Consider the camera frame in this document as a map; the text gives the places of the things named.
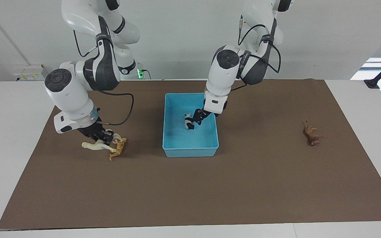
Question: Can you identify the black white panda toy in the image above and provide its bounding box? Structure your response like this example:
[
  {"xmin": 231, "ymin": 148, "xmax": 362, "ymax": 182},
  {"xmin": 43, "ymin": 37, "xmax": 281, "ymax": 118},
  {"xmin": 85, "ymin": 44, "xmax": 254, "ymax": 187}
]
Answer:
[{"xmin": 184, "ymin": 113, "xmax": 196, "ymax": 130}]

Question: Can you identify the orange tiger toy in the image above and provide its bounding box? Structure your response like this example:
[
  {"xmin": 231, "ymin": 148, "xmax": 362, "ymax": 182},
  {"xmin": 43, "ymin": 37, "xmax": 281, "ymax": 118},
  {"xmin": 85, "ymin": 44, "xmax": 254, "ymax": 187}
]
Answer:
[{"xmin": 109, "ymin": 138, "xmax": 127, "ymax": 161}]

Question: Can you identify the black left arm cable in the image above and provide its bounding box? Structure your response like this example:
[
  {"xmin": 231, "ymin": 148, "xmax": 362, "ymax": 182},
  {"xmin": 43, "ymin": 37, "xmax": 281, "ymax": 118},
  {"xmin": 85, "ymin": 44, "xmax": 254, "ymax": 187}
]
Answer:
[{"xmin": 238, "ymin": 15, "xmax": 281, "ymax": 90}]

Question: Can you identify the light blue storage box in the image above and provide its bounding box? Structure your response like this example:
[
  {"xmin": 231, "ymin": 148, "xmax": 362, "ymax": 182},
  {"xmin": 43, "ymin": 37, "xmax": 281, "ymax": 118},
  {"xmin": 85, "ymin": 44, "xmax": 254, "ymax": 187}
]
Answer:
[{"xmin": 162, "ymin": 93, "xmax": 219, "ymax": 158}]

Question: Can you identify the brown lion toy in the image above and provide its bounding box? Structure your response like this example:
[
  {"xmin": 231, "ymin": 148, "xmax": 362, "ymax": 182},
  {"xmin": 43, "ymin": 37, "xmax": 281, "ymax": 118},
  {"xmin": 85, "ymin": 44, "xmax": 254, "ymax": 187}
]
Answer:
[{"xmin": 303, "ymin": 121, "xmax": 325, "ymax": 146}]

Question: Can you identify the white wall socket box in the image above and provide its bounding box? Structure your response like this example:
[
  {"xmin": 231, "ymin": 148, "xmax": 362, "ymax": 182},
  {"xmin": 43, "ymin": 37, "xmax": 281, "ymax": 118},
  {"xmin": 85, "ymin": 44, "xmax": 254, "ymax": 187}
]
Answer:
[{"xmin": 14, "ymin": 64, "xmax": 45, "ymax": 82}]

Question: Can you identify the cream llama toy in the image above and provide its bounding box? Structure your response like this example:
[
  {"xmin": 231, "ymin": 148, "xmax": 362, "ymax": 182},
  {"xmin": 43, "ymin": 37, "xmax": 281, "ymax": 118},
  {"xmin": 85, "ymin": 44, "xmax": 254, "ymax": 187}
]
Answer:
[{"xmin": 81, "ymin": 134, "xmax": 126, "ymax": 153}]

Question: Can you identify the brown table mat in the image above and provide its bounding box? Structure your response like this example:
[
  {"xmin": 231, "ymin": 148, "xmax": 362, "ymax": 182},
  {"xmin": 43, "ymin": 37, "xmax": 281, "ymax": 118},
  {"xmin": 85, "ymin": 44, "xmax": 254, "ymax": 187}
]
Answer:
[{"xmin": 0, "ymin": 79, "xmax": 381, "ymax": 229}]

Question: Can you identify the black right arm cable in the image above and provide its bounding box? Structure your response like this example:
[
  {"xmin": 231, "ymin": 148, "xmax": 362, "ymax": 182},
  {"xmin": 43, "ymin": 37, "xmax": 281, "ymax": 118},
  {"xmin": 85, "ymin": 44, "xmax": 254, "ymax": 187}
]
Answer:
[{"xmin": 73, "ymin": 30, "xmax": 135, "ymax": 126}]

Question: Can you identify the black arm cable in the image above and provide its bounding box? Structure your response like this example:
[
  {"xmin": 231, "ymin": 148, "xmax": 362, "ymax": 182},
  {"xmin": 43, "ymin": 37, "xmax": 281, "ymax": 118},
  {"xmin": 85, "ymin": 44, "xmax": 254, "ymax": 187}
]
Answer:
[
  {"xmin": 73, "ymin": 30, "xmax": 135, "ymax": 126},
  {"xmin": 238, "ymin": 15, "xmax": 281, "ymax": 90}
]

